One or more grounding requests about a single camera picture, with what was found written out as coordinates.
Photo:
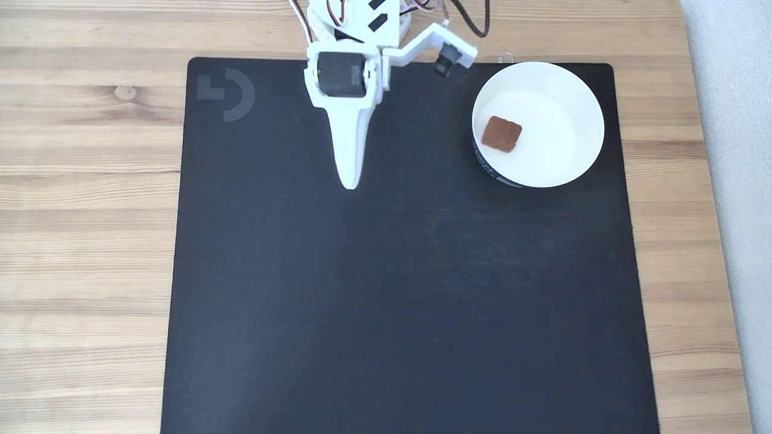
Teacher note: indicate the red-brown square toy block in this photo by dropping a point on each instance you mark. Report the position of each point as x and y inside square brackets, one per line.
[502, 134]

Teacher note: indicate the white round plate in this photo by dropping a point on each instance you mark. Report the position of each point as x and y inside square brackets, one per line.
[561, 138]

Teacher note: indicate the small clear plastic clip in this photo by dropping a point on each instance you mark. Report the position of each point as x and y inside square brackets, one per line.
[505, 58]

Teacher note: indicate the black mouse mat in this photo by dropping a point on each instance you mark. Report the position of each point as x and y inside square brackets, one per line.
[301, 301]

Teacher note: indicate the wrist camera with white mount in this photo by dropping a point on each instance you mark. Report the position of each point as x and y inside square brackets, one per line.
[422, 43]

